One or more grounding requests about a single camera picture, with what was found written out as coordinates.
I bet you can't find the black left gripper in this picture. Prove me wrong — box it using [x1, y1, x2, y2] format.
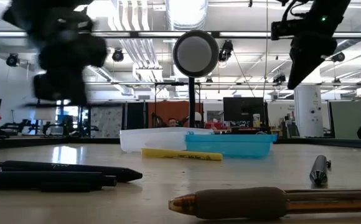
[27, 29, 108, 107]

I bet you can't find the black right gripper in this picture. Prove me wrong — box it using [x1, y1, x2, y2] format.
[287, 0, 352, 91]

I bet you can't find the blue box with clear lid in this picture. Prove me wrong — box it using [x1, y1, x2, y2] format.
[119, 126, 278, 159]

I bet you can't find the white column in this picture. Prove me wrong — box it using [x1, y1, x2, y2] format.
[293, 85, 333, 138]

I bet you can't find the black monitor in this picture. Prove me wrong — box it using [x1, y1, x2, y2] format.
[223, 96, 269, 127]

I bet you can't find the black pen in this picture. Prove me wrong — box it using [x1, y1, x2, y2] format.
[0, 170, 118, 193]
[0, 160, 144, 184]

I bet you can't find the black desk lamp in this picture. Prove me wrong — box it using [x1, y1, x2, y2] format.
[172, 29, 220, 129]

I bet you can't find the yellow highlighter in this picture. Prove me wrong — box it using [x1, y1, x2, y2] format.
[140, 147, 223, 162]

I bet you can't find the brown grip pen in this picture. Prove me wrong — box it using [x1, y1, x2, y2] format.
[168, 186, 361, 220]

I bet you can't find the black ceiling camera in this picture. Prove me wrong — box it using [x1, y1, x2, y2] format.
[6, 52, 20, 68]
[111, 47, 125, 63]
[218, 40, 235, 62]
[331, 51, 346, 63]

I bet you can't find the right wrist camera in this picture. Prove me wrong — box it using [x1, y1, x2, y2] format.
[270, 19, 312, 42]

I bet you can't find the orange partition wall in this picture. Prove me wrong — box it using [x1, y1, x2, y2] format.
[147, 100, 204, 129]

